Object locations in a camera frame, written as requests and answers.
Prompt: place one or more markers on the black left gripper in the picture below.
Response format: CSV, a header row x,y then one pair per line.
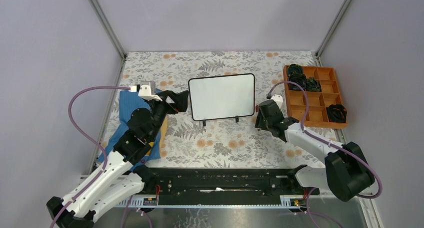
x,y
180,100

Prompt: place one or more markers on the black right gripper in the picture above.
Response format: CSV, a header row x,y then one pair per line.
x,y
259,123

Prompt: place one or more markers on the black framed whiteboard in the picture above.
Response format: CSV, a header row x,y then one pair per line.
x,y
222,97

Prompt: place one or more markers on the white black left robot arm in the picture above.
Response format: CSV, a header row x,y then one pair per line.
x,y
122,172

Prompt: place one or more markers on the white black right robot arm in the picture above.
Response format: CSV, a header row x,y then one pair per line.
x,y
346,172

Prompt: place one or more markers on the blue cartoon cloth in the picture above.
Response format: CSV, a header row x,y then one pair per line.
x,y
138,132

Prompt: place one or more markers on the orange compartment tray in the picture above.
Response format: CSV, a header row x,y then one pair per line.
x,y
318,102

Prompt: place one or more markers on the floral patterned table mat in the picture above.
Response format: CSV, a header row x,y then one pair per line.
x,y
221,143

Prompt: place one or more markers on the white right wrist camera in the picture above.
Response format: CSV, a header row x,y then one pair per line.
x,y
278,99

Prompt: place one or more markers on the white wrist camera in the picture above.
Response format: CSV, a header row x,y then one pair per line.
x,y
278,99
146,90

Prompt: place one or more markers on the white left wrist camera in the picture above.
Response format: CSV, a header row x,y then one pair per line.
x,y
146,90

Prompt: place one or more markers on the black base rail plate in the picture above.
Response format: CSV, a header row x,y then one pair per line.
x,y
223,187

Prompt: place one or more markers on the left aluminium frame post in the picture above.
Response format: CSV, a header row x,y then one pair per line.
x,y
96,6

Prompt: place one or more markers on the aluminium frame post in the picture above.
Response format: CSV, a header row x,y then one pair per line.
x,y
334,25
96,6

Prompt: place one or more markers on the right aluminium frame post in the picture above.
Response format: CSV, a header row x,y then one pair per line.
x,y
334,25

